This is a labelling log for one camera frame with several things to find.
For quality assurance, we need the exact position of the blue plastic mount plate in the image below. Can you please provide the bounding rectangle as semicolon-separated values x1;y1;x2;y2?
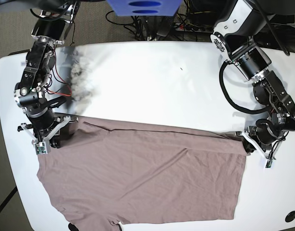
107;0;182;16

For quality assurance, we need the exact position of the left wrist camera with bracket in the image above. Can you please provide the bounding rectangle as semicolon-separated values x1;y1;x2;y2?
235;131;283;169

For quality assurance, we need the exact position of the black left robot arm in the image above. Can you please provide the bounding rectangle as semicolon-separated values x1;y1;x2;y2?
210;0;295;157

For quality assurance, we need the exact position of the black table cable grommet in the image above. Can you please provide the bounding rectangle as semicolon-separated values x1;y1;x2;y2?
285;211;295;223

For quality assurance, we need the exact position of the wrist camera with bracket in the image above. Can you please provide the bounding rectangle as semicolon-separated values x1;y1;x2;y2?
17;115;78;155
235;131;283;169

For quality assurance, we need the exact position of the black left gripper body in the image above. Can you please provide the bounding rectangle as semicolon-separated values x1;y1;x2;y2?
244;117;288;145

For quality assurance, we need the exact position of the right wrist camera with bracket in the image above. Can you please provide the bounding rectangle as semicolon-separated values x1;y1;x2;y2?
17;115;78;155

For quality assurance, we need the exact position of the mauve T-shirt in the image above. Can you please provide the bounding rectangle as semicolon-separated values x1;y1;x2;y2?
37;117;247;231

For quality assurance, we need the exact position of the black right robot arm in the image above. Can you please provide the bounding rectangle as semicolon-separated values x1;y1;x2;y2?
0;0;80;154

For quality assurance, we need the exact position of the black power strip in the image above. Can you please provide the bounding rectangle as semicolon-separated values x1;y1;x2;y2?
173;23;213;34

